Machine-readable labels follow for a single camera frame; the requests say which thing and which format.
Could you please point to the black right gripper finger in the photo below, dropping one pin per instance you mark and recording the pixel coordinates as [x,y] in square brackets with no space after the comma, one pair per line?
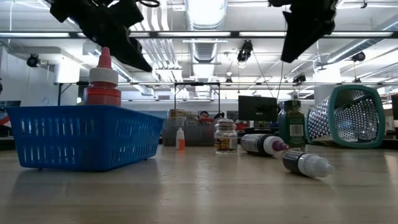
[321,26]
[295,37]

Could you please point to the dark background monitor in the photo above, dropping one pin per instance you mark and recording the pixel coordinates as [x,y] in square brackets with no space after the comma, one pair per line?
[258,109]

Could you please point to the red squeeze bottle white cap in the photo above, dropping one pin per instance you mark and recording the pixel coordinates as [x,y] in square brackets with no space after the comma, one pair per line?
[102,93]

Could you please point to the black ceiling spotlight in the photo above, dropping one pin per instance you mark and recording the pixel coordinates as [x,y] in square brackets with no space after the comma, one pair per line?
[299,78]
[33,60]
[358,56]

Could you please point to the small glass sprinkles jar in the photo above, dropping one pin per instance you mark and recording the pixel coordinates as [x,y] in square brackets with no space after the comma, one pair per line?
[225,143]

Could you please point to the translucent grey plastic bin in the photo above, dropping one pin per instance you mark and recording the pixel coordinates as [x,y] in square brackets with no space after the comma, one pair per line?
[192,137]

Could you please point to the blue plastic basket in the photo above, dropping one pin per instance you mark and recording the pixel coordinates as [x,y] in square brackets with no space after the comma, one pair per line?
[77,110]

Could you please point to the orange small dropper bottle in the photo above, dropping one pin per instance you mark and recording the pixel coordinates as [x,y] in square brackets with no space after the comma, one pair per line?
[180,144]

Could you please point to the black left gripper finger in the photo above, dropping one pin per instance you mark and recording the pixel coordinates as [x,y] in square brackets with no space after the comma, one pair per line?
[118,46]
[138,43]

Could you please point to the dark bottle pink tip lying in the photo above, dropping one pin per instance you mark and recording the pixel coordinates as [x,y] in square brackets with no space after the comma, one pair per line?
[264,144]

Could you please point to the teal steel box grater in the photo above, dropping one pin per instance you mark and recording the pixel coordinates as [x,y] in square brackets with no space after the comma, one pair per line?
[323,124]

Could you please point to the person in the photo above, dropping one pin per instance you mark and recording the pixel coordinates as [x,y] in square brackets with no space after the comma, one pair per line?
[204,115]

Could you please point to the black overhead camera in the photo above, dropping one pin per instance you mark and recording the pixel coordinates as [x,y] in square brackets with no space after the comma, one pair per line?
[245,51]

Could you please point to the dark small dropper bottle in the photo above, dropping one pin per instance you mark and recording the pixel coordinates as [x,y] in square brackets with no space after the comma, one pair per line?
[311,165]

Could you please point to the round ventilation duct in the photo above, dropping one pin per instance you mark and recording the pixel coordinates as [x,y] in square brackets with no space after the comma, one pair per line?
[206,18]

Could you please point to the green spice jar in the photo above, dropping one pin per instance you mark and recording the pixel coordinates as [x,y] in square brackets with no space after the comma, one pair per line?
[292,124]

